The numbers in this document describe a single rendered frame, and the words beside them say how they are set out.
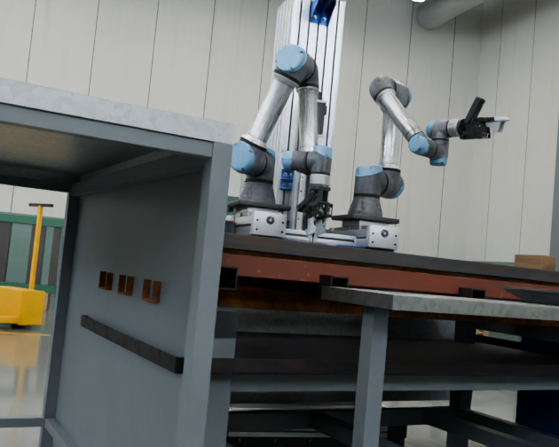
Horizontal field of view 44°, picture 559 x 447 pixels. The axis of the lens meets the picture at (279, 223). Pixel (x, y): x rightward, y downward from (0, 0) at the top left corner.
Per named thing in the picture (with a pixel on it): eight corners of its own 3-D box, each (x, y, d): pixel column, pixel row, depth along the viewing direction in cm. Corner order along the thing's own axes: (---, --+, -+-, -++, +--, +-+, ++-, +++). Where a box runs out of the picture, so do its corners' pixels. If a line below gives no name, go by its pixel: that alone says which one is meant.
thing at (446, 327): (472, 400, 292) (477, 317, 295) (187, 403, 230) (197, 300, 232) (465, 397, 296) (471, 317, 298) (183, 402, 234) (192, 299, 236)
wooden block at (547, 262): (555, 272, 217) (555, 256, 217) (540, 270, 214) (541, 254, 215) (527, 270, 228) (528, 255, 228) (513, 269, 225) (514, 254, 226)
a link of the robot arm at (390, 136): (364, 196, 309) (374, 77, 313) (384, 200, 319) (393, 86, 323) (386, 196, 300) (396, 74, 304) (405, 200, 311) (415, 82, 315)
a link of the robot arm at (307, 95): (298, 64, 288) (301, 179, 282) (288, 56, 278) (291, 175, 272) (325, 59, 283) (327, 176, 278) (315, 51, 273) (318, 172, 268)
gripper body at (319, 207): (315, 216, 252) (318, 184, 253) (303, 217, 260) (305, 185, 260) (332, 219, 256) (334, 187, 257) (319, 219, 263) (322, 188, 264)
